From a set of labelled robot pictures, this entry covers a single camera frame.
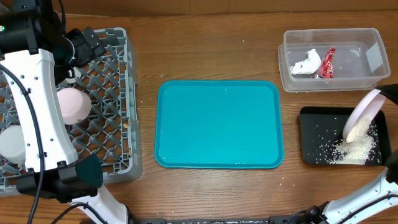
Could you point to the teal plastic serving tray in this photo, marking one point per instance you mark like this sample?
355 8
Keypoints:
218 124

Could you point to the small white plate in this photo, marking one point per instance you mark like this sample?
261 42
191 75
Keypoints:
75 105

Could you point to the grey metal bowl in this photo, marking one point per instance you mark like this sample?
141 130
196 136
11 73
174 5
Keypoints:
12 144

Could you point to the white napkin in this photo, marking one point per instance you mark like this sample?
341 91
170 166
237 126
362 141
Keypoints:
308 66

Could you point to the large white plate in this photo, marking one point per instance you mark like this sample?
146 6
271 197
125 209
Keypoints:
368 108

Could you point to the white paper cup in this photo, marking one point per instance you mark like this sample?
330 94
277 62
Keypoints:
73 75

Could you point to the pile of rice grains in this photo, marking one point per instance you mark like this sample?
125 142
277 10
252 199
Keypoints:
360 147

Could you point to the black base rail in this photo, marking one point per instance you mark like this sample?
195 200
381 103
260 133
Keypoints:
269 220

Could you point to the grey plastic dish rack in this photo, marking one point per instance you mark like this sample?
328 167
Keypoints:
111 131

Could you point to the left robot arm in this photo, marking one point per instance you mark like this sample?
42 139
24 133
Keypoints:
33 25

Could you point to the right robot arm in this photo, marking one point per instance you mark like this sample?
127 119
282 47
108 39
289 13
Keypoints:
378 195

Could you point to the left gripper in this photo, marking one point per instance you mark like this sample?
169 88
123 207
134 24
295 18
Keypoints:
90 51

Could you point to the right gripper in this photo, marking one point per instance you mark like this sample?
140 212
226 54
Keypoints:
389 92

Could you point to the clear plastic storage bin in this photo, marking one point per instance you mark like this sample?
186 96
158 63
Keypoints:
359 62

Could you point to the black plastic tray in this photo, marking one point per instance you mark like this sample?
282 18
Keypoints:
321 132

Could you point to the red snack wrapper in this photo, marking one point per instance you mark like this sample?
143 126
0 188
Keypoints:
326 67

